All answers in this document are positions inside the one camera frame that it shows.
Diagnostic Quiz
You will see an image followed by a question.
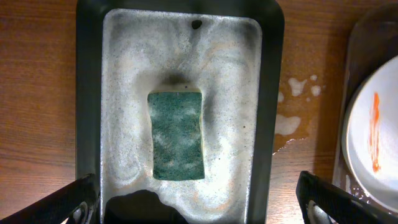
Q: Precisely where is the green yellow sponge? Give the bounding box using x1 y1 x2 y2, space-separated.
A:
147 91 205 181

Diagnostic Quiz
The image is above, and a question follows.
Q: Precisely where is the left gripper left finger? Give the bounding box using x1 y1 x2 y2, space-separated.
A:
1 174 99 223

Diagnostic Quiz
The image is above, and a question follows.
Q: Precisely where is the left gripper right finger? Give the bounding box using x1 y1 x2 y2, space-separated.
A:
296 171 397 224

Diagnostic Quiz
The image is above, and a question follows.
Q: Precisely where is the light blue plate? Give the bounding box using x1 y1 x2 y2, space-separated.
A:
341 58 397 212

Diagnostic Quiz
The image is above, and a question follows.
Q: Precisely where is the dark brown serving tray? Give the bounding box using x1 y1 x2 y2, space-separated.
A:
331 4 398 217

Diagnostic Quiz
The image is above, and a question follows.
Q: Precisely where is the black soapy water tray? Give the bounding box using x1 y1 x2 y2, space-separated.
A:
76 1 284 223

